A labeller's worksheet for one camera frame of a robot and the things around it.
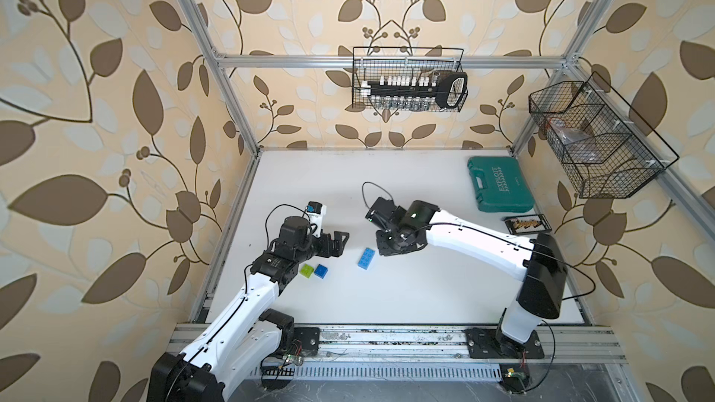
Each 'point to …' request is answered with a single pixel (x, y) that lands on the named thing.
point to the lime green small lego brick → (306, 270)
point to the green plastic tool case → (500, 184)
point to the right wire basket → (607, 150)
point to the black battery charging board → (527, 223)
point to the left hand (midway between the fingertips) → (335, 231)
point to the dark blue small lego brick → (321, 271)
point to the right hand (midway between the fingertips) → (383, 249)
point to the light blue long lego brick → (366, 258)
